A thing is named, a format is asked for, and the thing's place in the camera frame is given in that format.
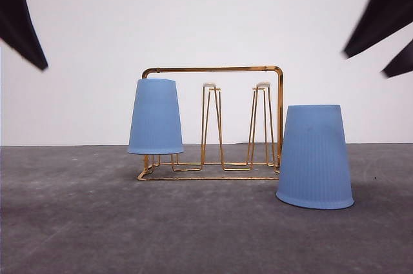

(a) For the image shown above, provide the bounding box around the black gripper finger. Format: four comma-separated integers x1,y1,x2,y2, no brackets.
343,0,413,58
0,0,48,70
381,40,413,79

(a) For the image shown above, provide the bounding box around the blue ribbed cup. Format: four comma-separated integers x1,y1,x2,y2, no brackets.
128,78,185,155
276,104,354,210

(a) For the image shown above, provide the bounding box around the gold wire cup rack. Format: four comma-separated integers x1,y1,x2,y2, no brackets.
138,66,285,181

